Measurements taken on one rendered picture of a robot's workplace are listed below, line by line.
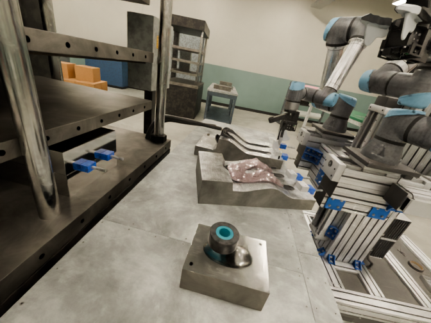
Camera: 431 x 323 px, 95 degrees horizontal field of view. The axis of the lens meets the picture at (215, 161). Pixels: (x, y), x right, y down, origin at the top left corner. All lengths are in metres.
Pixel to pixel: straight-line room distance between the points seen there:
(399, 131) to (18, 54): 1.24
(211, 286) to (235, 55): 7.27
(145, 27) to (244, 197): 1.08
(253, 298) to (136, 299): 0.26
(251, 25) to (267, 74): 1.53
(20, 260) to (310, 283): 0.75
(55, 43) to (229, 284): 0.76
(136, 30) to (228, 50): 6.23
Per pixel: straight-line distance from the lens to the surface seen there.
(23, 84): 0.63
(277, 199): 0.86
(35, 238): 0.76
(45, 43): 0.73
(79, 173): 0.87
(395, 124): 1.12
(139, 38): 1.41
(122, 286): 0.58
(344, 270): 1.74
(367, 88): 0.92
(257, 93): 7.64
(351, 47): 1.38
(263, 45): 7.63
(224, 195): 0.78
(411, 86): 0.85
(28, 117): 0.65
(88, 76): 5.65
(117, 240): 0.66
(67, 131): 0.80
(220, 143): 1.11
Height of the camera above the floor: 1.29
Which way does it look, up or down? 26 degrees down
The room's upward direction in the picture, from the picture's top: 11 degrees clockwise
